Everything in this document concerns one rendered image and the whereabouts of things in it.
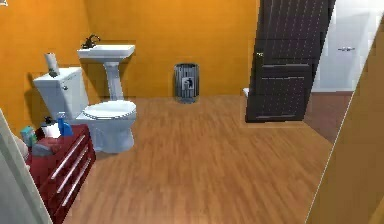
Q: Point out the grey metal trash bin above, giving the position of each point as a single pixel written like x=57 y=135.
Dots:
x=186 y=83

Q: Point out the dark brown room door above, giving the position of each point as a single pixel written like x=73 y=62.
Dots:
x=286 y=60

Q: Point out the black sink faucet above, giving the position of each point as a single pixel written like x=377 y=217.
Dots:
x=90 y=41

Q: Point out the blue spray bottle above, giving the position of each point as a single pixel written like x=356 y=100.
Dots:
x=64 y=126

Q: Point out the red chest of drawers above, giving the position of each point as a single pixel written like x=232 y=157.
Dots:
x=63 y=170

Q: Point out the white soap dispenser bottle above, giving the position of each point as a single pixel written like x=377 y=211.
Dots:
x=50 y=128

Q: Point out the white toilet paper roll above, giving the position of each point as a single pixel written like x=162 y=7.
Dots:
x=51 y=63

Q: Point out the grey folded cloth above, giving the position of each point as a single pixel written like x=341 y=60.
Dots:
x=42 y=150

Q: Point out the teal box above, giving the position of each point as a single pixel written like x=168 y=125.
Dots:
x=28 y=135

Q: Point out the white room door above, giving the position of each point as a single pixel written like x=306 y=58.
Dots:
x=345 y=46

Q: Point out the white pedestal sink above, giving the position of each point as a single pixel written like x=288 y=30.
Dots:
x=110 y=53

